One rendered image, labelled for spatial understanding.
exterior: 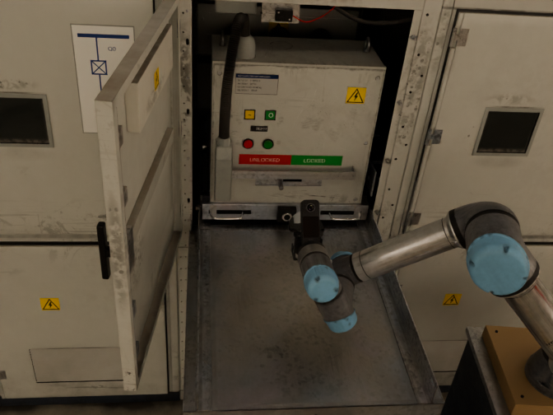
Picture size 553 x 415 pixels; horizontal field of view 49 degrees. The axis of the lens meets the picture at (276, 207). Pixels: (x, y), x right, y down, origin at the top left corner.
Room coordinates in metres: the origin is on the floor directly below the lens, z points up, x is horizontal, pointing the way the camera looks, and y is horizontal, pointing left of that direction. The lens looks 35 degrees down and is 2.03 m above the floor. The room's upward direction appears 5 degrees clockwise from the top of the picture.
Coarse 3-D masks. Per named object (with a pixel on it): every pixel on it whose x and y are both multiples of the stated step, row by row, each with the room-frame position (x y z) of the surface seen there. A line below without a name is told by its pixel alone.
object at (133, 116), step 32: (160, 32) 1.30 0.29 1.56; (128, 64) 1.06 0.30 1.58; (160, 64) 1.28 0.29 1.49; (96, 96) 0.92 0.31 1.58; (128, 96) 1.07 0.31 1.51; (160, 96) 1.40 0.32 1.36; (128, 128) 1.07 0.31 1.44; (160, 128) 1.39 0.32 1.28; (128, 160) 1.07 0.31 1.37; (160, 160) 1.29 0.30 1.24; (128, 192) 1.06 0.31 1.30; (160, 192) 1.36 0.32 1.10; (128, 224) 1.02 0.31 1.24; (160, 224) 1.34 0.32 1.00; (128, 256) 0.94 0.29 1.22; (160, 256) 1.33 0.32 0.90; (128, 288) 0.91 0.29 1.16; (160, 288) 1.25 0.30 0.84; (128, 320) 0.90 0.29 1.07; (128, 352) 0.90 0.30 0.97; (128, 384) 0.90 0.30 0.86
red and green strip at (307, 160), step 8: (240, 160) 1.59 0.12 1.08; (248, 160) 1.60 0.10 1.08; (256, 160) 1.60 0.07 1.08; (264, 160) 1.60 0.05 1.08; (272, 160) 1.61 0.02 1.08; (280, 160) 1.61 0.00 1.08; (288, 160) 1.62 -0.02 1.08; (296, 160) 1.62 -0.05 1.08; (304, 160) 1.62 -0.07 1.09; (312, 160) 1.63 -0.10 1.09; (320, 160) 1.63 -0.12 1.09; (328, 160) 1.63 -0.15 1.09; (336, 160) 1.64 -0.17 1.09
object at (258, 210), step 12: (204, 204) 1.57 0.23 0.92; (216, 204) 1.57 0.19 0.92; (228, 204) 1.58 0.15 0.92; (240, 204) 1.58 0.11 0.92; (252, 204) 1.59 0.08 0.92; (264, 204) 1.60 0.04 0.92; (276, 204) 1.60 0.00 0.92; (288, 204) 1.61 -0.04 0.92; (324, 204) 1.63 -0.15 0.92; (336, 204) 1.63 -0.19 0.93; (348, 204) 1.64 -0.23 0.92; (360, 204) 1.65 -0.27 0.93; (204, 216) 1.57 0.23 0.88; (216, 216) 1.57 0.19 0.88; (228, 216) 1.58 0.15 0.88; (252, 216) 1.59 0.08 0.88; (264, 216) 1.59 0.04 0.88; (324, 216) 1.62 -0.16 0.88; (336, 216) 1.63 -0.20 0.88; (348, 216) 1.64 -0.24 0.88
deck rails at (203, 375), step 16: (208, 240) 1.48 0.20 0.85; (368, 240) 1.55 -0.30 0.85; (208, 256) 1.40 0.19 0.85; (208, 272) 1.33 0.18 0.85; (208, 288) 1.26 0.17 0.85; (384, 288) 1.33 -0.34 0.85; (400, 288) 1.27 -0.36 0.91; (208, 304) 1.20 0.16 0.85; (384, 304) 1.27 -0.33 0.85; (400, 304) 1.24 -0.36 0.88; (208, 320) 1.14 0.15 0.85; (400, 320) 1.21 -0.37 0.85; (208, 336) 1.09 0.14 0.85; (400, 336) 1.15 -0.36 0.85; (416, 336) 1.10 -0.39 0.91; (208, 352) 1.03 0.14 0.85; (400, 352) 1.09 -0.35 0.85; (416, 352) 1.08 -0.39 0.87; (208, 368) 0.98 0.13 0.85; (416, 368) 1.04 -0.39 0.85; (208, 384) 0.94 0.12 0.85; (416, 384) 1.00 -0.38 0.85; (432, 384) 0.97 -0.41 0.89; (208, 400) 0.89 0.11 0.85; (416, 400) 0.95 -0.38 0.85; (432, 400) 0.94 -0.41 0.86
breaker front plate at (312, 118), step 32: (224, 64) 1.58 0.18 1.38; (256, 96) 1.60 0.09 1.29; (288, 96) 1.61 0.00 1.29; (320, 96) 1.63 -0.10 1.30; (288, 128) 1.61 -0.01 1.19; (320, 128) 1.63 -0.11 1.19; (352, 128) 1.64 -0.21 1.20; (352, 160) 1.65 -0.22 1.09; (256, 192) 1.60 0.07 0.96; (288, 192) 1.62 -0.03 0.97; (320, 192) 1.63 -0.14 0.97; (352, 192) 1.65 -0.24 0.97
